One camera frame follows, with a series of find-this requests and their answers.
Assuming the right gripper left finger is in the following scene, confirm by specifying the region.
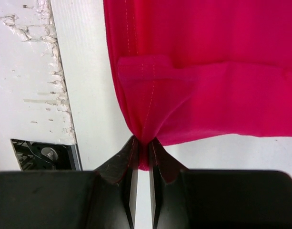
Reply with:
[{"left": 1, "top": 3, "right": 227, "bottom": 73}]
[{"left": 0, "top": 136, "right": 139, "bottom": 229}]

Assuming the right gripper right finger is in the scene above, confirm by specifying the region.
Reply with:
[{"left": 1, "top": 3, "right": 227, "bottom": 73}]
[{"left": 148, "top": 139, "right": 292, "bottom": 229}]

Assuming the red t-shirt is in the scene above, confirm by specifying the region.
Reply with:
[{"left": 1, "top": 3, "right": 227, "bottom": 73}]
[{"left": 103, "top": 0, "right": 292, "bottom": 170}]

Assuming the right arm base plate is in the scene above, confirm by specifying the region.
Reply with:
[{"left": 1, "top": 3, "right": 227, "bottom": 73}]
[{"left": 11, "top": 139, "right": 82, "bottom": 171}]

